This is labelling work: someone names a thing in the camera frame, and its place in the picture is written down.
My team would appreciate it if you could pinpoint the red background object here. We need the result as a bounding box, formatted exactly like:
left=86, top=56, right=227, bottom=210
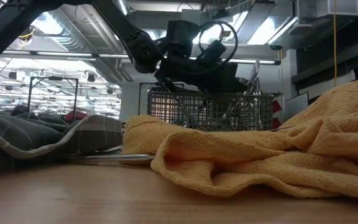
left=273, top=100, right=283, bottom=130
left=63, top=110, right=83, bottom=123

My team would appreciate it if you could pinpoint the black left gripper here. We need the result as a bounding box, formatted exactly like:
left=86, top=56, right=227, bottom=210
left=158, top=40, right=248, bottom=93

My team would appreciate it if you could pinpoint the long ceiling light strip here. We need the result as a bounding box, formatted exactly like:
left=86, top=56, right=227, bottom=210
left=1, top=49, right=282, bottom=66

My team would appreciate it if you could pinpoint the grey ceiling box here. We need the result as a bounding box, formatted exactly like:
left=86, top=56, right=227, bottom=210
left=181, top=8, right=205, bottom=22

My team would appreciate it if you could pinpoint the round silver air duct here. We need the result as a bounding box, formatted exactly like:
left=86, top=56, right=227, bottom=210
left=116, top=0, right=130, bottom=16

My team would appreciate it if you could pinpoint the black ceiling cable reel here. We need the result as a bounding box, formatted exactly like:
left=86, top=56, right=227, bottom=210
left=17, top=26, right=37, bottom=41

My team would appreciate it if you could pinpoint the person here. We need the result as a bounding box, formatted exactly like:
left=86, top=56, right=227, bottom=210
left=11, top=104, right=31, bottom=116

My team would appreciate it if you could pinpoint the black background frame stand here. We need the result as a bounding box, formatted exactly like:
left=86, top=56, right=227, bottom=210
left=26, top=76, right=80, bottom=116

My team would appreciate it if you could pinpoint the grey checked cloth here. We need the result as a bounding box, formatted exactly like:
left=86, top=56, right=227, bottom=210
left=0, top=107, right=124, bottom=175

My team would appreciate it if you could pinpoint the white ceiling box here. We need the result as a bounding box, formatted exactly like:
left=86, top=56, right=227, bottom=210
left=296, top=0, right=358, bottom=18

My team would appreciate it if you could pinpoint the black overhead rack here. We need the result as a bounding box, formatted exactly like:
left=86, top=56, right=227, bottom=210
left=291, top=40, right=358, bottom=85

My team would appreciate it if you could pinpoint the white upright panel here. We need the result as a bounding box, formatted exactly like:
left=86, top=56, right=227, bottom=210
left=283, top=91, right=310, bottom=123

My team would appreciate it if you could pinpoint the grey mesh cutlery basket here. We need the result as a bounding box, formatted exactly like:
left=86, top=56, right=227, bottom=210
left=147, top=82, right=275, bottom=132

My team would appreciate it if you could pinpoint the yellow terry cloth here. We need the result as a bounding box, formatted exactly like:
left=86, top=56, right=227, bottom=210
left=121, top=77, right=358, bottom=202

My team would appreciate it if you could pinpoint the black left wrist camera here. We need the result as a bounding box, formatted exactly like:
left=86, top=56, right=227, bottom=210
left=165, top=20, right=200, bottom=48

